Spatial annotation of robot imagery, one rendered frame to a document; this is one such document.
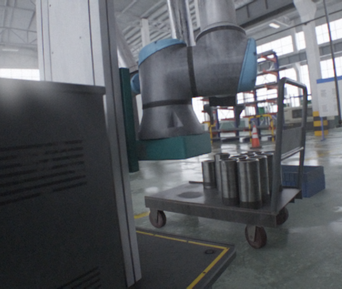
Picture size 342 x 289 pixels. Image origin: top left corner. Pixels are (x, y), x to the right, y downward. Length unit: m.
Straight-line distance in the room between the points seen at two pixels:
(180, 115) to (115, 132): 0.18
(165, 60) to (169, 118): 0.16
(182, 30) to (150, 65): 0.35
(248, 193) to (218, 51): 0.96
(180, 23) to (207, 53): 0.35
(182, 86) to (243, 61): 0.17
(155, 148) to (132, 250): 0.29
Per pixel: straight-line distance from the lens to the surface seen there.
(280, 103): 1.36
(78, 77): 0.79
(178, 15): 1.04
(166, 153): 0.68
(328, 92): 9.12
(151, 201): 1.97
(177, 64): 0.71
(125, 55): 1.23
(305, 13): 12.17
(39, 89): 0.46
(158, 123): 0.68
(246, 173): 1.48
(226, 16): 0.79
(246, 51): 0.71
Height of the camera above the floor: 0.73
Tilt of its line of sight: 1 degrees down
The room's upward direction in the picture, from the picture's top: 6 degrees counter-clockwise
